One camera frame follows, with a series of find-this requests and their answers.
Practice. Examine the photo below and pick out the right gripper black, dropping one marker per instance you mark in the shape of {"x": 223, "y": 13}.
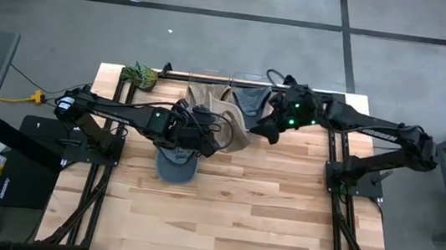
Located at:
{"x": 277, "y": 118}

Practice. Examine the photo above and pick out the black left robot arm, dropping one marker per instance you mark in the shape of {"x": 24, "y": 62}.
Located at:
{"x": 123, "y": 115}

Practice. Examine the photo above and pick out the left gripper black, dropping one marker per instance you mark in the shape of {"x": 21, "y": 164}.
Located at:
{"x": 201, "y": 127}

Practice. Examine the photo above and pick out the black mat with logo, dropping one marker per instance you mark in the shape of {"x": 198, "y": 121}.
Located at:
{"x": 23, "y": 182}

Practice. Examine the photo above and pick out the clear plastic bin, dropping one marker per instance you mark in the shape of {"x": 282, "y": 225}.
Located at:
{"x": 253, "y": 80}
{"x": 209, "y": 77}

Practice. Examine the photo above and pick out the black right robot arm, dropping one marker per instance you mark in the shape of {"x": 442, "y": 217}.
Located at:
{"x": 378, "y": 132}

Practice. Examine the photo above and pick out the black aluminium table frame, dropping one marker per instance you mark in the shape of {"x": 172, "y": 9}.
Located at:
{"x": 228, "y": 83}

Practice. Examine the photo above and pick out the green plant decoration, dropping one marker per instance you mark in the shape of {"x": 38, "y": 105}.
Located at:
{"x": 139, "y": 75}

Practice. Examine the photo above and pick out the black flat case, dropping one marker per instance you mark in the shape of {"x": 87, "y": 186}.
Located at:
{"x": 46, "y": 128}

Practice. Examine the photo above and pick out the tan cotton cap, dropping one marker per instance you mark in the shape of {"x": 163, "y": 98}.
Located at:
{"x": 205, "y": 95}
{"x": 240, "y": 135}

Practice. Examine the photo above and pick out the blue denim cap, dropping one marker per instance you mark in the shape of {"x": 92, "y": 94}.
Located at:
{"x": 175, "y": 170}
{"x": 253, "y": 101}

